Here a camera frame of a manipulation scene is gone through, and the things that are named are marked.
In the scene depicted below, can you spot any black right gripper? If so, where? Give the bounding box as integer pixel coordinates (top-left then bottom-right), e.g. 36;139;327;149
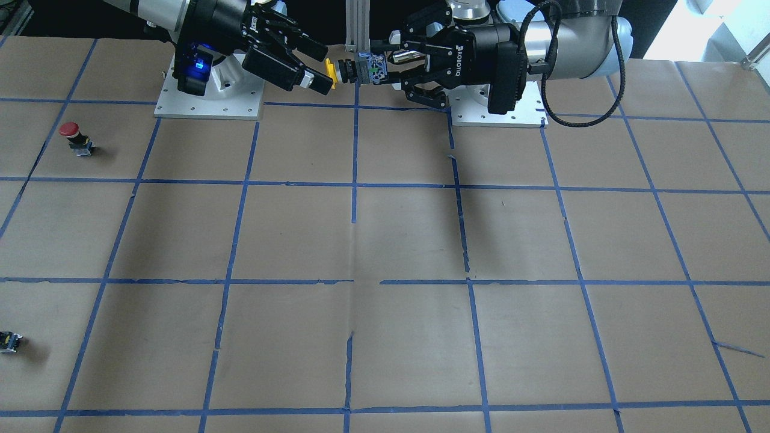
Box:
177;1;334;95

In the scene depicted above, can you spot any yellow push button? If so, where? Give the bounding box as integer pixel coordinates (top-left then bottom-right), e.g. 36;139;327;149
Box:
325;53;392;90

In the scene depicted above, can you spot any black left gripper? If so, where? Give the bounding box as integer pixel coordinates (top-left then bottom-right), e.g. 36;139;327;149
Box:
369;1;529;115

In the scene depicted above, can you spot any red push button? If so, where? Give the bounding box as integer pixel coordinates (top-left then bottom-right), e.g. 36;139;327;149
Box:
58;121;93;157

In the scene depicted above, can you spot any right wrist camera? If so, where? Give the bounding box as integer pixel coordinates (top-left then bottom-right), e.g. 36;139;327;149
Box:
172;41;214;97

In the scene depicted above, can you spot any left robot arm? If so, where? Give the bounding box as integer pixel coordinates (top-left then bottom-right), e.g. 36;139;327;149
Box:
356;1;633;115

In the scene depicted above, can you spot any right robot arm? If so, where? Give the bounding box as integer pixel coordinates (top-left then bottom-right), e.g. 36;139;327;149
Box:
112;1;334;96

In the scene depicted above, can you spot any aluminium frame post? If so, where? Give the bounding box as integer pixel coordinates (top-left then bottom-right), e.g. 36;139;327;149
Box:
345;0;371;53

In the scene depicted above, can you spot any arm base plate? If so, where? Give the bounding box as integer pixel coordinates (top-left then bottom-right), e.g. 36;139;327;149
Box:
154;53;265;121
446;78;548;127

